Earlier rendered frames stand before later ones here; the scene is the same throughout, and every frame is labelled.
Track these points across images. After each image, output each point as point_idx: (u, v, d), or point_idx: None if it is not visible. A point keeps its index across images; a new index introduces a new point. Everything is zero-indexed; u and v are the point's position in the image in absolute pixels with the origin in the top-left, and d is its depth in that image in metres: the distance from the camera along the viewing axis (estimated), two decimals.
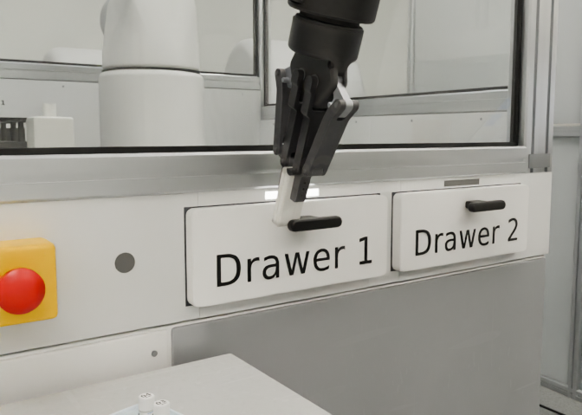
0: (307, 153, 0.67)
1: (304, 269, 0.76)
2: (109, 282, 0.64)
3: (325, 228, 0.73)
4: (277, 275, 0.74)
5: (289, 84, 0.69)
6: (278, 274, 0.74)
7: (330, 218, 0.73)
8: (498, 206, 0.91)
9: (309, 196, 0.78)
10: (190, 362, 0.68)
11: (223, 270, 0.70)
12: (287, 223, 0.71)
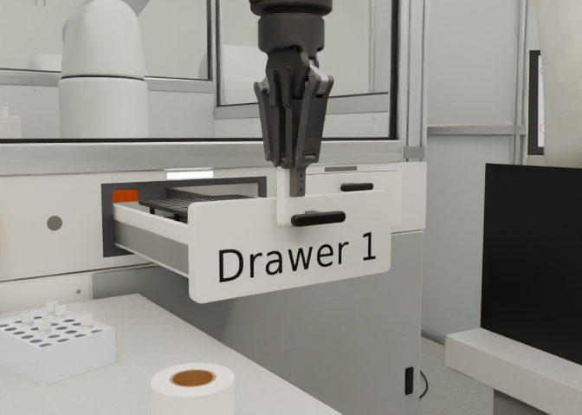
0: (296, 144, 0.68)
1: (307, 265, 0.75)
2: (42, 236, 0.88)
3: (328, 223, 0.72)
4: (280, 270, 0.73)
5: (268, 92, 0.73)
6: (281, 269, 0.73)
7: (333, 213, 0.72)
8: (366, 187, 1.15)
9: (204, 177, 1.02)
10: (105, 298, 0.91)
11: (225, 266, 0.69)
12: (292, 223, 0.70)
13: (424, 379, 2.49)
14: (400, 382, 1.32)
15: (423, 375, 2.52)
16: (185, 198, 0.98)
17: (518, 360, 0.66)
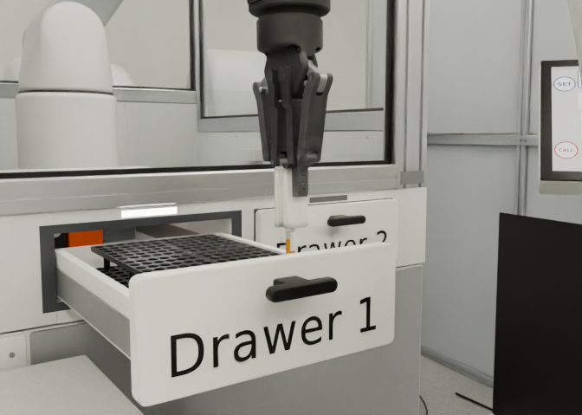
0: (297, 143, 0.68)
1: (288, 345, 0.59)
2: None
3: (315, 295, 0.56)
4: (253, 354, 0.57)
5: (267, 93, 0.73)
6: (255, 353, 0.57)
7: (322, 282, 0.56)
8: (358, 221, 1.00)
9: (167, 214, 0.87)
10: (44, 363, 0.77)
11: (179, 355, 0.53)
12: (295, 223, 0.70)
13: (424, 405, 2.35)
14: None
15: (423, 401, 2.38)
16: (148, 243, 0.82)
17: None
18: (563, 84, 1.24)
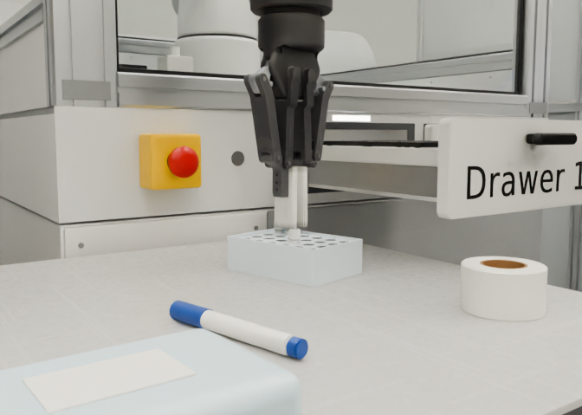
0: None
1: (533, 190, 0.75)
2: (228, 171, 0.89)
3: (564, 144, 0.72)
4: (513, 192, 0.72)
5: None
6: (514, 191, 0.73)
7: (568, 134, 0.72)
8: None
9: (363, 120, 1.03)
10: None
11: (471, 183, 0.68)
12: (281, 223, 0.70)
13: None
14: None
15: None
16: (357, 140, 0.98)
17: None
18: None
